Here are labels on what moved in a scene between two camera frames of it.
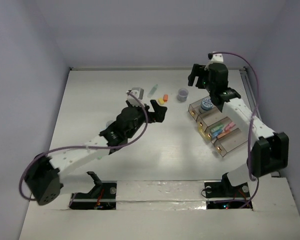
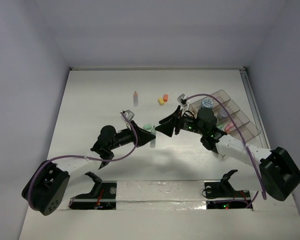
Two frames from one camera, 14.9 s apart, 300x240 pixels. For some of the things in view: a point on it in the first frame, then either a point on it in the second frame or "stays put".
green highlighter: (152, 91) to (153, 142)
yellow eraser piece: (161, 101) stays put
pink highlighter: (230, 126) stays put
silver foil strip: (160, 195) stays put
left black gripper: (149, 115) to (135, 133)
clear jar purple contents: (182, 94) to (223, 113)
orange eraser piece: (165, 98) stays put
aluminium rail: (250, 92) stays put
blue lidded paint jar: (206, 104) stays put
